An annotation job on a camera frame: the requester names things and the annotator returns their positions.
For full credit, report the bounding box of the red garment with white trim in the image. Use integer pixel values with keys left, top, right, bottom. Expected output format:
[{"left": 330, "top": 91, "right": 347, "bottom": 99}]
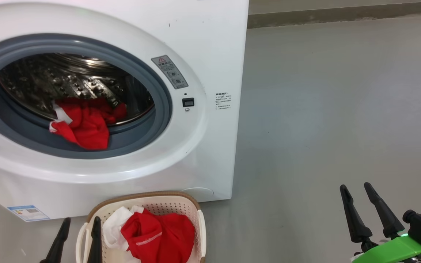
[{"left": 49, "top": 97, "right": 128, "bottom": 151}]

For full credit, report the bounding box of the blue energy label sticker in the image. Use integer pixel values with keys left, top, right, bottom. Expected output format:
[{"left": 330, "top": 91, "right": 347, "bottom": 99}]
[{"left": 7, "top": 205, "right": 50, "bottom": 222}]

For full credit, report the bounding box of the round white filter cover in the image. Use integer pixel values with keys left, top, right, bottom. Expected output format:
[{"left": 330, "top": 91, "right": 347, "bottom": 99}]
[{"left": 181, "top": 187, "right": 215, "bottom": 202}]

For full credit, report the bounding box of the grey warning sticker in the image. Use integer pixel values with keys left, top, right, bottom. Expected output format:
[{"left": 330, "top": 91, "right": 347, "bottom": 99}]
[{"left": 151, "top": 55, "right": 189, "bottom": 90}]

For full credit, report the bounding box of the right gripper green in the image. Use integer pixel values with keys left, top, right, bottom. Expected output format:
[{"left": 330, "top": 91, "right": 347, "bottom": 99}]
[{"left": 340, "top": 182, "right": 421, "bottom": 263}]

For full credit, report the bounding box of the stainless steel drum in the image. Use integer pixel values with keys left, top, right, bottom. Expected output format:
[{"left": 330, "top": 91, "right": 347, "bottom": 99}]
[{"left": 0, "top": 53, "right": 155, "bottom": 126}]

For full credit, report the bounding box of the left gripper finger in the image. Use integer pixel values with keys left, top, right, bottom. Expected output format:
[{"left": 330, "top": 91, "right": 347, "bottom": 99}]
[
  {"left": 87, "top": 216, "right": 103, "bottom": 263},
  {"left": 41, "top": 217, "right": 71, "bottom": 263}
]

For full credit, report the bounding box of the grey concrete curb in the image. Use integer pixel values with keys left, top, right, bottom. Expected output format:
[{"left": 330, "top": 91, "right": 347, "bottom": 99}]
[{"left": 247, "top": 0, "right": 421, "bottom": 29}]

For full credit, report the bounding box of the cream perforated laundry basket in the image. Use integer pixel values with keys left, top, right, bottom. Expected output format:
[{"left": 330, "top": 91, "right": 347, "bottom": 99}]
[{"left": 75, "top": 191, "right": 207, "bottom": 263}]

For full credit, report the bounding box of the white washing machine body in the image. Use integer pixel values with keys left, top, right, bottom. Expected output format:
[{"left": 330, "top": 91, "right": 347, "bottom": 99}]
[{"left": 0, "top": 0, "right": 249, "bottom": 221}]

